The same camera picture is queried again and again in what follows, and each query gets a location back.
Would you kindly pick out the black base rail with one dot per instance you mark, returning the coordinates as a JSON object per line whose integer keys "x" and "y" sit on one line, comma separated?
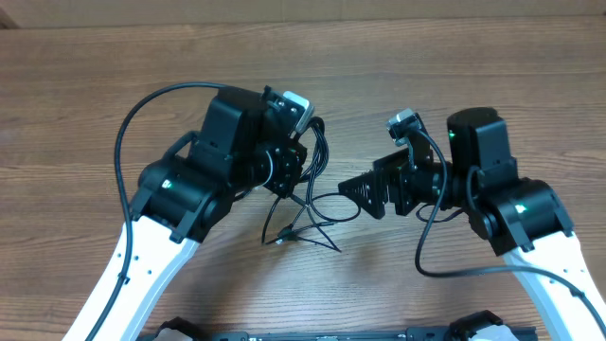
{"x": 478, "y": 326}

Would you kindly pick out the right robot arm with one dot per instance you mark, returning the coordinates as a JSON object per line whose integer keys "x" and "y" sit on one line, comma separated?
{"x": 523, "y": 219}

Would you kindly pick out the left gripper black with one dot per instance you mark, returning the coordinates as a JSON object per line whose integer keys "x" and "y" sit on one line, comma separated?
{"x": 292, "y": 160}

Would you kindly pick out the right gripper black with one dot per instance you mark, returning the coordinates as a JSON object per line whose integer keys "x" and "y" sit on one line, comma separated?
{"x": 398, "y": 180}

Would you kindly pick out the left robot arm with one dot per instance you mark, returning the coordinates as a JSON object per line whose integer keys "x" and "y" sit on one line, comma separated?
{"x": 248, "y": 140}

